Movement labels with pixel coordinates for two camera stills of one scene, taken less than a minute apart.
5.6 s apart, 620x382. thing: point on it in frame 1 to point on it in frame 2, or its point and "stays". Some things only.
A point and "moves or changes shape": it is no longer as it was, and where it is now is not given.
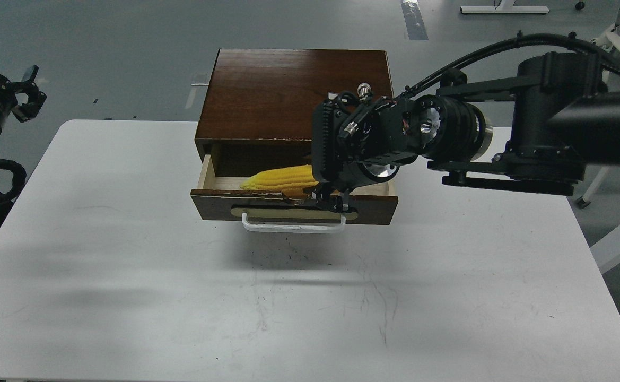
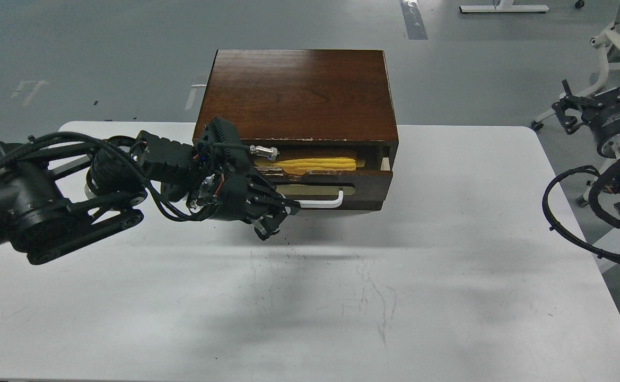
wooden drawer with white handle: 221,199 moves or changes shape
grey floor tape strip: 414,21 stays
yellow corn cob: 289,180 moves or changes shape
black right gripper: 358,138 to 611,112
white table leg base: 503,6 stays
